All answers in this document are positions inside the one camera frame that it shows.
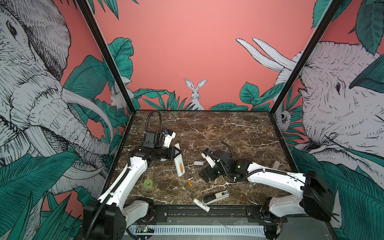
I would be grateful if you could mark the black enclosure corner post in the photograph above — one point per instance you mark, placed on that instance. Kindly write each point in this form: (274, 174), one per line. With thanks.
(97, 34)
(325, 20)

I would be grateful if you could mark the white battery cover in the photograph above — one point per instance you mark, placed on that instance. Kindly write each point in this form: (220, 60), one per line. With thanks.
(198, 163)

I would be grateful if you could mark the white perforated cable duct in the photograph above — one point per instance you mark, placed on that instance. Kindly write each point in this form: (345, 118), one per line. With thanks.
(193, 230)

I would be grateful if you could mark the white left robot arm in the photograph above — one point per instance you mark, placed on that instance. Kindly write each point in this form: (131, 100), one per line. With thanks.
(107, 218)

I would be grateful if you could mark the small white remote control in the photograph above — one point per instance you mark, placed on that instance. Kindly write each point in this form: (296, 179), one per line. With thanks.
(201, 205)

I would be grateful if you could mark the grey black remote control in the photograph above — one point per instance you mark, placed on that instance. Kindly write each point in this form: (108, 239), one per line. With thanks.
(215, 197)

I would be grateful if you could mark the green tape roll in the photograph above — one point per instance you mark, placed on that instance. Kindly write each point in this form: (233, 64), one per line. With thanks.
(148, 184)

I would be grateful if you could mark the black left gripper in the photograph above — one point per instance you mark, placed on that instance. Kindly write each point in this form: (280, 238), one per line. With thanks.
(171, 155)

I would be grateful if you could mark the black enclosure corner post right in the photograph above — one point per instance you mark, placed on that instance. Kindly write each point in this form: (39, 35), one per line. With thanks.
(325, 20)

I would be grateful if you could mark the beige masking tape roll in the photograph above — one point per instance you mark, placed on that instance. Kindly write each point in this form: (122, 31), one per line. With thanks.
(276, 166)

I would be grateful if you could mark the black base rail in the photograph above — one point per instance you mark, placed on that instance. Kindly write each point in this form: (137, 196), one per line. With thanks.
(252, 213)

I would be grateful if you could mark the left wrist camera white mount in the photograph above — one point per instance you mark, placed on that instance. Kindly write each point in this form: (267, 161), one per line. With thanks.
(169, 135)

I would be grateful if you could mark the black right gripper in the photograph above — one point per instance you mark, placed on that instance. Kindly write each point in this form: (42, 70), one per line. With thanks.
(209, 171)

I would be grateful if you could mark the black enclosure corner post left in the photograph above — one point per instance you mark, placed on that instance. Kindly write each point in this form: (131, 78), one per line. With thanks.
(97, 34)

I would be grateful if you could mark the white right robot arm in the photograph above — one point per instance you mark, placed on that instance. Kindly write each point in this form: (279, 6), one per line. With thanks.
(308, 193)

